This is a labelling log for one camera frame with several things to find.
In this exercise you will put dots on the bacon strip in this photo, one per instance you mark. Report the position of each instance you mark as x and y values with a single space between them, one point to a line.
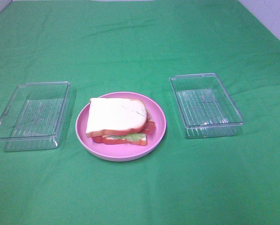
149 127

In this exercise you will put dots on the green lettuce leaf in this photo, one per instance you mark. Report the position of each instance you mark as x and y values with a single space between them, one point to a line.
134 137

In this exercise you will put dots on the bread slice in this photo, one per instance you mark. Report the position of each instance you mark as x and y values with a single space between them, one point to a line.
102 139
115 116

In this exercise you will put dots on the pink round plate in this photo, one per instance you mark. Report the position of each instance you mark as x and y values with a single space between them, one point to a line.
123 152

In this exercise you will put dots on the clear right plastic container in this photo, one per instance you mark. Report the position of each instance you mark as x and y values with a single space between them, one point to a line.
205 107

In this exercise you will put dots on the clear plastic container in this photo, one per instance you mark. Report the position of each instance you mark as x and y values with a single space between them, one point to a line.
34 116
205 107

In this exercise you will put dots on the green tablecloth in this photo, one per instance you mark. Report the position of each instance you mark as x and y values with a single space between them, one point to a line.
102 47

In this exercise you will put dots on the clear left plastic container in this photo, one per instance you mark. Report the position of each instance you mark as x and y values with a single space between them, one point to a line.
34 116

